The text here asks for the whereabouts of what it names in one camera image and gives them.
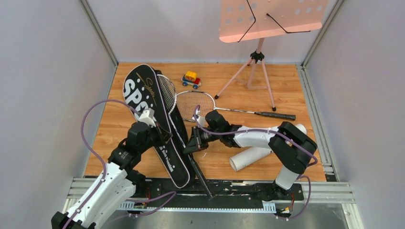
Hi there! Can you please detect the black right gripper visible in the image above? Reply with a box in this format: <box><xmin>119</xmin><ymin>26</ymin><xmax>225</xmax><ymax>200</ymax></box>
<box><xmin>184</xmin><ymin>125</ymin><xmax>222</xmax><ymax>154</ymax></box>

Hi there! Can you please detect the white racket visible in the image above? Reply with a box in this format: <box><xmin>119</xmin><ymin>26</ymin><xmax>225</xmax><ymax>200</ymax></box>
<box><xmin>176</xmin><ymin>90</ymin><xmax>296</xmax><ymax>122</ymax></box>
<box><xmin>157</xmin><ymin>74</ymin><xmax>215</xmax><ymax>200</ymax></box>

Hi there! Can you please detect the black racket cover bag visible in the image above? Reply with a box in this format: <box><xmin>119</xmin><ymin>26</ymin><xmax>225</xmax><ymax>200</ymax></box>
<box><xmin>122</xmin><ymin>63</ymin><xmax>195</xmax><ymax>188</ymax></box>

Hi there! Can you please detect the white shuttlecock tube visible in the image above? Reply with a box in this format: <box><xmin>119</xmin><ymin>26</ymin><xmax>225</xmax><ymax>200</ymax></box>
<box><xmin>224</xmin><ymin>122</ymin><xmax>315</xmax><ymax>175</ymax></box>

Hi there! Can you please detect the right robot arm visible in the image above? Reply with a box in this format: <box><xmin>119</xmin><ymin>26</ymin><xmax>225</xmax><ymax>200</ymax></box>
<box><xmin>183</xmin><ymin>111</ymin><xmax>318</xmax><ymax>200</ymax></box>

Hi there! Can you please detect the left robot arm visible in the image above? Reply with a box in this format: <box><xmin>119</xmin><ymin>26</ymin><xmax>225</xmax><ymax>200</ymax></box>
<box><xmin>51</xmin><ymin>122</ymin><xmax>172</xmax><ymax>229</ymax></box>

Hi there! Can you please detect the colourful toy car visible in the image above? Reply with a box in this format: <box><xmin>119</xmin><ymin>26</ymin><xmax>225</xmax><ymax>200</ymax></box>
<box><xmin>181</xmin><ymin>71</ymin><xmax>202</xmax><ymax>89</ymax></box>

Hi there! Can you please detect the pink music stand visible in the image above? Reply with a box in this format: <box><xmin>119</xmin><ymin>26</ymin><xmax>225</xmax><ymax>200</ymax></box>
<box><xmin>214</xmin><ymin>0</ymin><xmax>329</xmax><ymax>99</ymax></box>

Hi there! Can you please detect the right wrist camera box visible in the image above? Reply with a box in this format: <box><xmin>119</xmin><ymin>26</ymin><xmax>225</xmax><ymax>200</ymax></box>
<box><xmin>192</xmin><ymin>109</ymin><xmax>206</xmax><ymax>126</ymax></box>

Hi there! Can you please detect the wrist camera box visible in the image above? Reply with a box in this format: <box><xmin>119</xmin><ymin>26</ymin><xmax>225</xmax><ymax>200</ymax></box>
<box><xmin>192</xmin><ymin>109</ymin><xmax>206</xmax><ymax>126</ymax></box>
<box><xmin>138</xmin><ymin>108</ymin><xmax>157</xmax><ymax>127</ymax></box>

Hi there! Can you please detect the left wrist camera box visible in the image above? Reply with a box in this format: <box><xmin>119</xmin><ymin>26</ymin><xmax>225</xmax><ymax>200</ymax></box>
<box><xmin>138</xmin><ymin>108</ymin><xmax>157</xmax><ymax>127</ymax></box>

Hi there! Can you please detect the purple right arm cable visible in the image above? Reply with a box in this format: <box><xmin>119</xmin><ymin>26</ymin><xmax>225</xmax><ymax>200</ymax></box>
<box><xmin>193</xmin><ymin>104</ymin><xmax>319</xmax><ymax>221</ymax></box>

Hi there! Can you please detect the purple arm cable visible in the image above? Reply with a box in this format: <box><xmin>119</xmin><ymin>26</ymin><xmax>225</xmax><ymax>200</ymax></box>
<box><xmin>62</xmin><ymin>99</ymin><xmax>143</xmax><ymax>229</ymax></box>
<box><xmin>193</xmin><ymin>104</ymin><xmax>319</xmax><ymax>221</ymax></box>

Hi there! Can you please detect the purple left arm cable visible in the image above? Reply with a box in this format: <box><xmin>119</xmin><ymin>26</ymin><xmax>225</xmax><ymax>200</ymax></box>
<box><xmin>62</xmin><ymin>99</ymin><xmax>143</xmax><ymax>229</ymax></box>

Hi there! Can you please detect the grey slotted cable duct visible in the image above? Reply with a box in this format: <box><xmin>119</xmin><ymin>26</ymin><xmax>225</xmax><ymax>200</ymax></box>
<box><xmin>120</xmin><ymin>199</ymin><xmax>277</xmax><ymax>213</ymax></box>

